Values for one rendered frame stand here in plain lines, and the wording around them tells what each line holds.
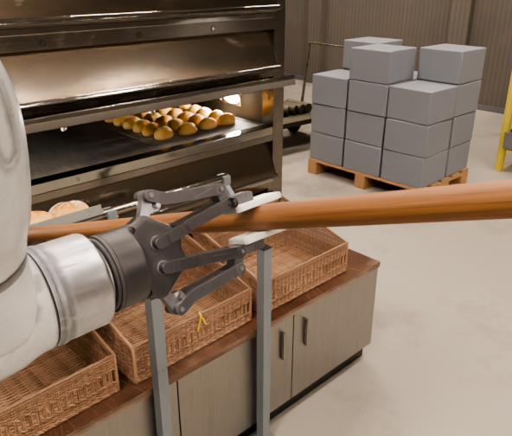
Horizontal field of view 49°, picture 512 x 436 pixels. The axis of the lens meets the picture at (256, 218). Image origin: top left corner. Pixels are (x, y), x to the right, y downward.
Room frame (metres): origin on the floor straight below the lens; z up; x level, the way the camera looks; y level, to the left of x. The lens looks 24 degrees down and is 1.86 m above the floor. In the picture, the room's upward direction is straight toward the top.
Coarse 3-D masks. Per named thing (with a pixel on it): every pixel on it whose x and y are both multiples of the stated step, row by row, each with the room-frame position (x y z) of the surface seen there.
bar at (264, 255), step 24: (96, 216) 1.60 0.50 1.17; (264, 264) 1.79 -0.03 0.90; (264, 288) 1.79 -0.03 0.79; (264, 312) 1.79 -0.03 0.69; (264, 336) 1.79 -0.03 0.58; (264, 360) 1.79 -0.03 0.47; (168, 384) 1.49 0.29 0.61; (264, 384) 1.79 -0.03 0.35; (168, 408) 1.48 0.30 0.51; (264, 408) 1.80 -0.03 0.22; (168, 432) 1.48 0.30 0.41; (264, 432) 1.80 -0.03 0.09
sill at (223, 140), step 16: (256, 128) 2.63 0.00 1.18; (192, 144) 2.35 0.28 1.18; (208, 144) 2.39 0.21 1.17; (224, 144) 2.45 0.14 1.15; (112, 160) 2.13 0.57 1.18; (128, 160) 2.13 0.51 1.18; (144, 160) 2.16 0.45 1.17; (160, 160) 2.22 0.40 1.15; (48, 176) 1.93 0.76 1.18; (64, 176) 1.93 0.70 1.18; (80, 176) 1.97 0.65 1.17; (96, 176) 2.01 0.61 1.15; (32, 192) 1.84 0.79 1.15
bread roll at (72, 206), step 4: (64, 204) 1.45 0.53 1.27; (68, 204) 1.45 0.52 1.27; (72, 204) 1.45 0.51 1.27; (76, 204) 1.45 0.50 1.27; (80, 204) 1.46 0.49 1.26; (84, 204) 1.47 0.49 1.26; (60, 208) 1.43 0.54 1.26; (64, 208) 1.43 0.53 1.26; (68, 208) 1.43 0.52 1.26; (72, 208) 1.44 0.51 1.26; (76, 208) 1.44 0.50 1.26; (80, 208) 1.45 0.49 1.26; (84, 208) 1.46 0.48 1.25; (56, 212) 1.43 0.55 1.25; (60, 212) 1.42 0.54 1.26; (64, 212) 1.42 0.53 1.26; (68, 212) 1.43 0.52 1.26; (72, 212) 1.43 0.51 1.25; (56, 216) 1.42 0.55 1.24
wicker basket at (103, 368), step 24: (96, 336) 1.55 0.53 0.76; (48, 360) 1.64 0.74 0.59; (72, 360) 1.64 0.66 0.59; (96, 360) 1.57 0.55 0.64; (0, 384) 1.51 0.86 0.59; (24, 384) 1.51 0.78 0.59; (48, 384) 1.51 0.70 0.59; (72, 384) 1.38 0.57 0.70; (96, 384) 1.43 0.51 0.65; (0, 408) 1.39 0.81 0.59; (24, 408) 1.27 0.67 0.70; (48, 408) 1.39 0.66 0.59; (72, 408) 1.39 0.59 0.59; (0, 432) 1.22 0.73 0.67; (24, 432) 1.26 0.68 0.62
